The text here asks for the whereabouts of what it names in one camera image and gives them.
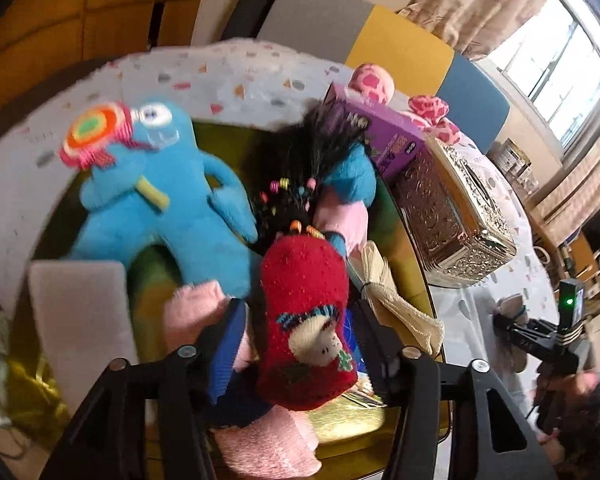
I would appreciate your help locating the pink fluffy sock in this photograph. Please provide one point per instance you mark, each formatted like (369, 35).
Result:
(265, 445)

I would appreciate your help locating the row of tins and packets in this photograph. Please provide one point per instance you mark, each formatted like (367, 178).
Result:
(515, 165)

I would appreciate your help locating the grey yellow blue chair back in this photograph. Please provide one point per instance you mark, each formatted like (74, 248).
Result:
(400, 50)

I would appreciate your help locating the cream knitted sock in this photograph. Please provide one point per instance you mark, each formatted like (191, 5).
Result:
(405, 310)

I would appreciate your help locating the wooden wardrobe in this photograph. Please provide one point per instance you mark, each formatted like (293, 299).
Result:
(80, 10)

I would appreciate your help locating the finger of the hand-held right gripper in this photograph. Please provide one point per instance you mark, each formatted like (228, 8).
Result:
(512, 335)

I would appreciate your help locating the silver ornate tissue box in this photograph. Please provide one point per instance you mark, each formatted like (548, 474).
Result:
(455, 220)

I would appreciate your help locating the blue plush toy with lollipop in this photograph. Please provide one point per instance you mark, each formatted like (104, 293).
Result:
(170, 200)

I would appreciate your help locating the blue plush toy pink cloth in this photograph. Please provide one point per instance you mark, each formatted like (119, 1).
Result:
(352, 175)

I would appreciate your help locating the window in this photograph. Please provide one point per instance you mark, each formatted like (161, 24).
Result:
(565, 60)

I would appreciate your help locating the black beaded hair wig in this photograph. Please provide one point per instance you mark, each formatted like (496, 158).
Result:
(300, 160)

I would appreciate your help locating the pink spotted plush toy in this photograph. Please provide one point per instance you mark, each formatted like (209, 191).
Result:
(372, 82)

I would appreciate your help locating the purple cardboard box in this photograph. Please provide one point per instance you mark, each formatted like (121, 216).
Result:
(380, 130)

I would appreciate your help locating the gold metal tin box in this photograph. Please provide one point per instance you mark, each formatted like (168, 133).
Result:
(360, 417)

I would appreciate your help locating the beige patterned curtain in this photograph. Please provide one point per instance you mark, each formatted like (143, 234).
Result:
(480, 0)
(580, 180)

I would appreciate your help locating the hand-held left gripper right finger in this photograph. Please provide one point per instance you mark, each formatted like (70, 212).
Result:
(380, 360)

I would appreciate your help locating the beige sock with blue band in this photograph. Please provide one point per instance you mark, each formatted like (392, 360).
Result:
(510, 305)

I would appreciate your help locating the red sock with doll face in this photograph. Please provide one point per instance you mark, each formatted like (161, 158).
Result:
(305, 285)

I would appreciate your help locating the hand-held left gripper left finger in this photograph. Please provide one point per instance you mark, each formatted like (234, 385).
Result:
(227, 350)

